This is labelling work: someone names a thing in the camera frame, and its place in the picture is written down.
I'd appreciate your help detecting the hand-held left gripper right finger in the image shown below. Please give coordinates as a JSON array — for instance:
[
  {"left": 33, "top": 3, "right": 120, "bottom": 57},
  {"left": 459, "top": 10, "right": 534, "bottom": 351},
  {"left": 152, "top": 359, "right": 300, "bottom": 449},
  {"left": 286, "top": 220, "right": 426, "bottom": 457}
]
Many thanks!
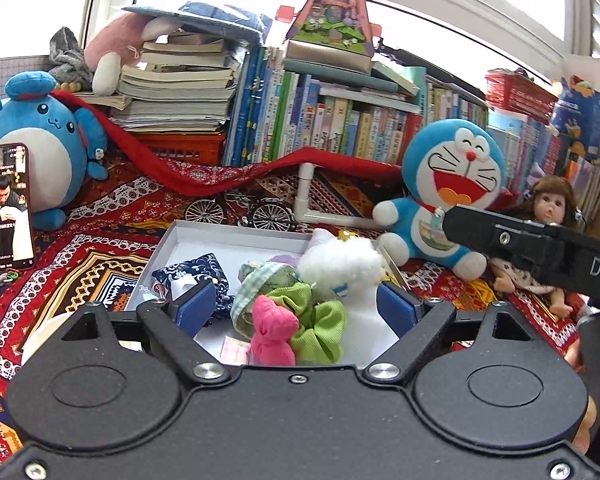
[{"left": 362, "top": 281, "right": 538, "bottom": 386}]

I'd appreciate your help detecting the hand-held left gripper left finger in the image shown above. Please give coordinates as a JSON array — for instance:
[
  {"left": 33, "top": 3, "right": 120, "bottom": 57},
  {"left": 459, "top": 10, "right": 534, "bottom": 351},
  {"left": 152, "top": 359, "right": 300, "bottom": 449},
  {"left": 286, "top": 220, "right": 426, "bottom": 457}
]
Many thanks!
[{"left": 57, "top": 280, "right": 233, "bottom": 386}]

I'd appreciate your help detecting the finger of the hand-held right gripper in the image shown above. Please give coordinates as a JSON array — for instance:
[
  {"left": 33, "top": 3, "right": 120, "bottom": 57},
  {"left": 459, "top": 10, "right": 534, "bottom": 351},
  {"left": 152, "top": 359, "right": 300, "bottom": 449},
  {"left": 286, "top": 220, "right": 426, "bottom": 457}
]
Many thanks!
[{"left": 442, "top": 204, "right": 561, "bottom": 281}]

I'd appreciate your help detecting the white foam block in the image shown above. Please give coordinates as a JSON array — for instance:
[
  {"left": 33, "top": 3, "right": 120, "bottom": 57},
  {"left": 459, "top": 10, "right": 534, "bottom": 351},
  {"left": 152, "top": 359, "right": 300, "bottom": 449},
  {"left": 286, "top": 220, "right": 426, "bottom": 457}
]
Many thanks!
[{"left": 342, "top": 280, "right": 401, "bottom": 366}]

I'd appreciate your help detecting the navy blue drawstring pouch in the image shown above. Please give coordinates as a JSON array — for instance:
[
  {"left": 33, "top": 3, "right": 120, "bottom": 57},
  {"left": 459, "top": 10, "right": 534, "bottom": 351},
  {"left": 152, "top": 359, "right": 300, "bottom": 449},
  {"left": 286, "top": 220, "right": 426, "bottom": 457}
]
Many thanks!
[{"left": 151, "top": 252, "right": 236, "bottom": 318}]

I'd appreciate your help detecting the pink patterned packet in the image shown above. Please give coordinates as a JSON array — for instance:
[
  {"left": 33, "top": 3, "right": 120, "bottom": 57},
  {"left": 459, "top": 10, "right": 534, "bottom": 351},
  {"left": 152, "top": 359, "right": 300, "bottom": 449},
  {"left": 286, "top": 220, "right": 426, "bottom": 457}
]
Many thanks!
[{"left": 220, "top": 335, "right": 253, "bottom": 365}]

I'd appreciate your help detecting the white fluffy plush toy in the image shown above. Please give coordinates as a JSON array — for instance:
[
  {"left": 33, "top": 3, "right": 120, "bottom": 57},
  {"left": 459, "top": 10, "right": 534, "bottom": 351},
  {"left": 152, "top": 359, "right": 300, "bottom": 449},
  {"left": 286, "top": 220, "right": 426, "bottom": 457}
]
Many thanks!
[{"left": 297, "top": 227, "right": 386, "bottom": 303}]

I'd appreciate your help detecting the green and pink scrunchie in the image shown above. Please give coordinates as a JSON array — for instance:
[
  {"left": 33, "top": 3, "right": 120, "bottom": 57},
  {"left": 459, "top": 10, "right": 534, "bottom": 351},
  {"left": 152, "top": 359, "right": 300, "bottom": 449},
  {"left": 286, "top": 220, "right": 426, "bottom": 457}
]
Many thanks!
[{"left": 250, "top": 282, "right": 348, "bottom": 367}]

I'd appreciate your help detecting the white cardboard box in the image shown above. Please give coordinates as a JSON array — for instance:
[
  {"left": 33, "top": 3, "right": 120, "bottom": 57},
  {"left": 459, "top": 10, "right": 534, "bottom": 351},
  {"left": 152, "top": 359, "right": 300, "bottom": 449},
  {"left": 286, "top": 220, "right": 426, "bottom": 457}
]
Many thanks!
[{"left": 122, "top": 219, "right": 406, "bottom": 366}]

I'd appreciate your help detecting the brown-haired doll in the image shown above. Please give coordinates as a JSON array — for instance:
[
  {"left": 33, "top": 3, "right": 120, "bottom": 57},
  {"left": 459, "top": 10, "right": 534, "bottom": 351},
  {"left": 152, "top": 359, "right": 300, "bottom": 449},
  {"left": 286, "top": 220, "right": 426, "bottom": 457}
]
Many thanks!
[{"left": 490, "top": 176, "right": 588, "bottom": 368}]

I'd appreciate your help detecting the blue cat plush toy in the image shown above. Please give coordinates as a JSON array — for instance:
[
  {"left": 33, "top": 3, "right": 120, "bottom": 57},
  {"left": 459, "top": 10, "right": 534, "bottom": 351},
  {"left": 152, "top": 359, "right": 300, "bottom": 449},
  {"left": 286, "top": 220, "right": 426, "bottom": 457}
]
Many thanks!
[{"left": 372, "top": 118, "right": 508, "bottom": 281}]

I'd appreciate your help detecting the red patterned tablecloth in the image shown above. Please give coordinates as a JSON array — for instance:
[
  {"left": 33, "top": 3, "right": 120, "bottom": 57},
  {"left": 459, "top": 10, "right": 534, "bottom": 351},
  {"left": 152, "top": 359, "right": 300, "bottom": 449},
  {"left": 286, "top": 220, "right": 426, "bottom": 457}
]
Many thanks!
[{"left": 0, "top": 90, "right": 581, "bottom": 461}]

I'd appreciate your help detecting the miniature metal bicycle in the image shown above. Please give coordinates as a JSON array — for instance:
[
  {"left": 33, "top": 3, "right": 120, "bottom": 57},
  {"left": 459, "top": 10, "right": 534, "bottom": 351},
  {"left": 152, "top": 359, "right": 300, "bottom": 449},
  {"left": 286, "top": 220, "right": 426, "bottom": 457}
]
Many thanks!
[{"left": 184, "top": 196, "right": 297, "bottom": 235}]

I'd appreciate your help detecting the red plastic basket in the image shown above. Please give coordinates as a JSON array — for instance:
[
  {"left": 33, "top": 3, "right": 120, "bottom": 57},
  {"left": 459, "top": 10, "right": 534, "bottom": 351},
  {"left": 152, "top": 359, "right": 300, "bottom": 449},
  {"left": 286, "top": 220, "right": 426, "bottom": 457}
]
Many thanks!
[{"left": 485, "top": 69, "right": 561, "bottom": 126}]

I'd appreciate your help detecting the white plastic pipe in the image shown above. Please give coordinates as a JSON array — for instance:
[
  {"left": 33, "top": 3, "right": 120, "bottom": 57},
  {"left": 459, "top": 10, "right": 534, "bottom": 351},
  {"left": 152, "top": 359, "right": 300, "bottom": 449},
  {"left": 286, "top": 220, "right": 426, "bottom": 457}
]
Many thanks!
[{"left": 294, "top": 161, "right": 398, "bottom": 233}]

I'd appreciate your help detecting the blue printed bag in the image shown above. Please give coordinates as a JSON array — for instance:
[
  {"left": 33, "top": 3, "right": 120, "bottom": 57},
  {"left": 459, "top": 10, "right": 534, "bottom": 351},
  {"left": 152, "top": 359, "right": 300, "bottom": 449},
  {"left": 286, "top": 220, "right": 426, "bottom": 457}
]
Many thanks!
[{"left": 547, "top": 75, "right": 600, "bottom": 158}]

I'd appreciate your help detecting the paper cup with cat drawing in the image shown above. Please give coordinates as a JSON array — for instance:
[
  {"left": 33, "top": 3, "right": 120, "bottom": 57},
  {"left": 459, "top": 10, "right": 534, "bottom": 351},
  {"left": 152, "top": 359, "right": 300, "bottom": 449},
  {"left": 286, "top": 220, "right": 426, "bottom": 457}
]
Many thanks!
[{"left": 21, "top": 312, "right": 88, "bottom": 366}]

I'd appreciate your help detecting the red plastic crate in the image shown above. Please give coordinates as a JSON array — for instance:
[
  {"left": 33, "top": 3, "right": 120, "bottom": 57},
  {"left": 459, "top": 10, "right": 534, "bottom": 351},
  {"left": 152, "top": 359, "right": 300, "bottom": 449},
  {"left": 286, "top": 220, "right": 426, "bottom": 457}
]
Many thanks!
[{"left": 130, "top": 130, "right": 228, "bottom": 167}]

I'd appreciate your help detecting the row of upright books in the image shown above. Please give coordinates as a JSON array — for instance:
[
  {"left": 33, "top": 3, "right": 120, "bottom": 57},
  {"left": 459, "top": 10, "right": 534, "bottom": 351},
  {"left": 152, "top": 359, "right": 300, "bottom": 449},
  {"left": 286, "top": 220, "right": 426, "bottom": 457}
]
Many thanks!
[{"left": 222, "top": 45, "right": 600, "bottom": 231}]

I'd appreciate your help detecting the black smartphone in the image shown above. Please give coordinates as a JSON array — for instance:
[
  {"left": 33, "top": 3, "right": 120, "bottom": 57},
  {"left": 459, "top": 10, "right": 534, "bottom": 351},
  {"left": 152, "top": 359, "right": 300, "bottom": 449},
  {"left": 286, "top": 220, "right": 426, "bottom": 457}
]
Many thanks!
[{"left": 0, "top": 143, "right": 37, "bottom": 272}]

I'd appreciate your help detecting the stack of lying books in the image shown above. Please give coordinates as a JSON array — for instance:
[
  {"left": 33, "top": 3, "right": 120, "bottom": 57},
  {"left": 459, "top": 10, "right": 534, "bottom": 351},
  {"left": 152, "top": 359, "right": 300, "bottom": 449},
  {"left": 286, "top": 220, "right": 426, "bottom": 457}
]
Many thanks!
[{"left": 75, "top": 30, "right": 246, "bottom": 133}]

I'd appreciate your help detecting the silver flat box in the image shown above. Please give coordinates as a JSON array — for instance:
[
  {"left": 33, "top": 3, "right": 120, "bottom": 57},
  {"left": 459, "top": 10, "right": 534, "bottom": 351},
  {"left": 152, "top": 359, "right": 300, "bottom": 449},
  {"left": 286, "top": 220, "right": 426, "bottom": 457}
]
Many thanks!
[{"left": 282, "top": 40, "right": 373, "bottom": 76}]

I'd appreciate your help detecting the blue round plush toy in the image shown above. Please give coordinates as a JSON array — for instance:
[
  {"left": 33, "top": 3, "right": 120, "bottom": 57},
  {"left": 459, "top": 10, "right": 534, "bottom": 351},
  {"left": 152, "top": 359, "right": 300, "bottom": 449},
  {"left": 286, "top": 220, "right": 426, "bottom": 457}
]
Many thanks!
[{"left": 0, "top": 71, "right": 110, "bottom": 231}]

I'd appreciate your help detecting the pink paper house model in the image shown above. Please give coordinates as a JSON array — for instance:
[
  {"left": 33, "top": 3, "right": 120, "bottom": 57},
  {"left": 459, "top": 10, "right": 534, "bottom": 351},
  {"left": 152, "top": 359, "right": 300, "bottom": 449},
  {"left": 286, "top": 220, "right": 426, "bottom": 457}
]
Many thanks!
[{"left": 282, "top": 0, "right": 376, "bottom": 56}]

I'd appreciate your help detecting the pink rabbit plush toy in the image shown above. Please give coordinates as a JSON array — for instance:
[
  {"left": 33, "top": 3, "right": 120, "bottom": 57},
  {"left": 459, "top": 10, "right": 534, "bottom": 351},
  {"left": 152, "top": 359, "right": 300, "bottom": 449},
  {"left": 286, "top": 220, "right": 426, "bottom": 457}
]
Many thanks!
[{"left": 84, "top": 12, "right": 181, "bottom": 97}]

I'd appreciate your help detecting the grey knitted cloth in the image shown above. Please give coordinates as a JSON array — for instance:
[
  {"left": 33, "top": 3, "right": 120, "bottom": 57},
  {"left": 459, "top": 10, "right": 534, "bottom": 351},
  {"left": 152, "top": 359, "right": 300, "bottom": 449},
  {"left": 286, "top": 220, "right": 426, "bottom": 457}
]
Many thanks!
[{"left": 47, "top": 26, "right": 93, "bottom": 86}]

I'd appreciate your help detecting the blue cushion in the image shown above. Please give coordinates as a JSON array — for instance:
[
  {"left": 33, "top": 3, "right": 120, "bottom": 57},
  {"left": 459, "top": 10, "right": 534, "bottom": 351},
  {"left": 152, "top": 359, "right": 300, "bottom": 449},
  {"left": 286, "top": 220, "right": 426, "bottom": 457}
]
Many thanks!
[{"left": 121, "top": 1, "right": 273, "bottom": 45}]

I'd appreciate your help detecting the grey grid board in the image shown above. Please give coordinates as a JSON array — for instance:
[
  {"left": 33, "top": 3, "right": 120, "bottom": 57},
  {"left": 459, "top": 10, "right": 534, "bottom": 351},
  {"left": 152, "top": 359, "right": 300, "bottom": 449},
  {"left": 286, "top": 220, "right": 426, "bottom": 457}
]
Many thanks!
[{"left": 0, "top": 55, "right": 51, "bottom": 91}]

